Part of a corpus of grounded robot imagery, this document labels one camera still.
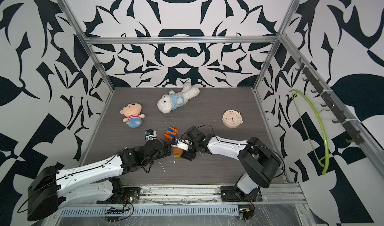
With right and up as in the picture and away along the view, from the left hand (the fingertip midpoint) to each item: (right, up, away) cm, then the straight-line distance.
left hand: (166, 145), depth 81 cm
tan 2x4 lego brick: (+6, -4, +1) cm, 7 cm away
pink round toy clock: (+40, +12, +19) cm, 46 cm away
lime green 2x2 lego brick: (+5, -8, +4) cm, 10 cm away
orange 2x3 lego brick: (0, +4, +13) cm, 14 cm away
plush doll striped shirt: (-24, +17, +16) cm, 34 cm away
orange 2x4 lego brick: (+4, +5, +13) cm, 15 cm away
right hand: (+8, -3, +5) cm, 10 cm away
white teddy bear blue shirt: (-3, +22, +19) cm, 29 cm away
